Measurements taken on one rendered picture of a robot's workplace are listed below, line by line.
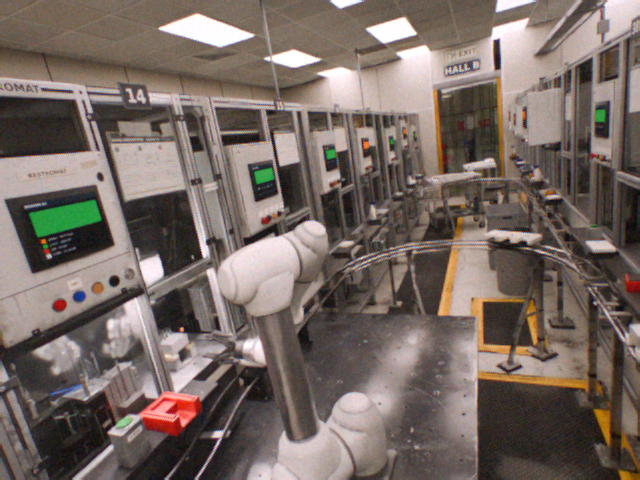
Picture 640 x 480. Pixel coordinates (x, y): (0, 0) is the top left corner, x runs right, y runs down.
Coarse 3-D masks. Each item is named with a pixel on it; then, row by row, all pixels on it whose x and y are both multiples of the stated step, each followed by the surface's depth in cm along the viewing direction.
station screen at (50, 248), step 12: (36, 204) 101; (48, 204) 104; (60, 204) 107; (72, 204) 110; (96, 204) 117; (72, 228) 109; (84, 228) 113; (96, 228) 116; (36, 240) 101; (48, 240) 103; (60, 240) 106; (72, 240) 109; (84, 240) 112; (96, 240) 116; (108, 240) 119; (48, 252) 103; (60, 252) 106; (72, 252) 109
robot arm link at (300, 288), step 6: (294, 282) 112; (300, 282) 111; (306, 282) 112; (294, 288) 114; (300, 288) 114; (306, 288) 116; (294, 294) 117; (300, 294) 117; (294, 300) 120; (300, 300) 121; (294, 306) 124; (300, 306) 142; (294, 312) 147; (300, 312) 152; (294, 318) 149; (300, 318) 151; (300, 324) 152
